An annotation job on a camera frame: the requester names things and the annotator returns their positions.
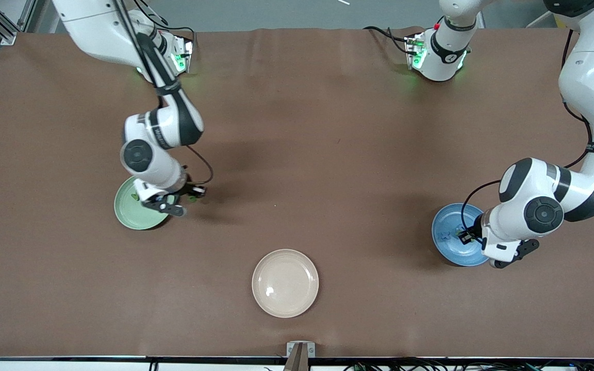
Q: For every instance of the beige plate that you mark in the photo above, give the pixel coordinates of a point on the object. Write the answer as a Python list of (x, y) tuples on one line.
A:
[(285, 283)]

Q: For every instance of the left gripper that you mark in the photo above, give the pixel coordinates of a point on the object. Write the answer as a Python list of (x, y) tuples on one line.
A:
[(474, 230)]

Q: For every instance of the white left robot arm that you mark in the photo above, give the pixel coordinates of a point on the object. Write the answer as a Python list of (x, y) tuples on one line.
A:
[(591, 77)]

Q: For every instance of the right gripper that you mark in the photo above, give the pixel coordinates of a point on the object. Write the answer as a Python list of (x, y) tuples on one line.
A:
[(185, 188)]

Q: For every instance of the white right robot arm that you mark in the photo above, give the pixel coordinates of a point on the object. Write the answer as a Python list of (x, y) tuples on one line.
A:
[(163, 123)]

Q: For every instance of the green plate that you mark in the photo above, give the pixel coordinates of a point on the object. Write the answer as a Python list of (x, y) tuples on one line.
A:
[(127, 211)]

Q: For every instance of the blue letter x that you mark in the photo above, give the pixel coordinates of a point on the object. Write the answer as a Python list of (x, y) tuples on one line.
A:
[(446, 236)]

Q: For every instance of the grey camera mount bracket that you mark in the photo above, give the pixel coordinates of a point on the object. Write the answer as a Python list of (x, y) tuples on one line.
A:
[(292, 349)]

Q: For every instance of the blue plate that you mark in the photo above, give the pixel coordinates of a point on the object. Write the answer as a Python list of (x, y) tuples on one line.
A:
[(444, 252)]

